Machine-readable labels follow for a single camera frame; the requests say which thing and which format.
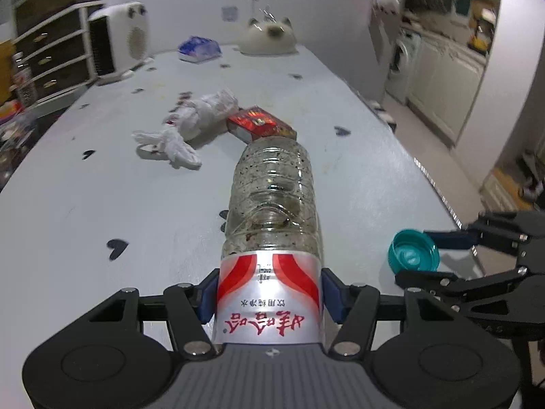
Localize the small water bottle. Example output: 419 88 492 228
12 50 38 104

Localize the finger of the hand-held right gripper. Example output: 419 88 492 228
394 265 531 313
423 211 533 257

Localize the white tissue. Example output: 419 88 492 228
130 127 203 170

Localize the clear plastic bottle red label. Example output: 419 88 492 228
215 136 327 346

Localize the blue tissue pack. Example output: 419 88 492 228
177 35 223 64

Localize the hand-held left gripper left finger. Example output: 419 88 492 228
85 268 221 360

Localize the teal plastic cap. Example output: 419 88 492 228
386 229 441 273

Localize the white drawer cabinet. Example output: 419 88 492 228
10 2 107 107

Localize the white washing machine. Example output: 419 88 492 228
385 29 422 105

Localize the white space heater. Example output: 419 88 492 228
87 2 152 86

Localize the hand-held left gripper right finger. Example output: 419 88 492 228
321 268 464 358

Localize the red cardboard box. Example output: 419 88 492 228
225 105 298 144

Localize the white plastic bag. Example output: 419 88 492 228
163 88 239 141

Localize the white cat-shaped ornament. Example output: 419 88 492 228
237 16 299 56

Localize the white kitchen cabinet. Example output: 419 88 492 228
406 33 488 146

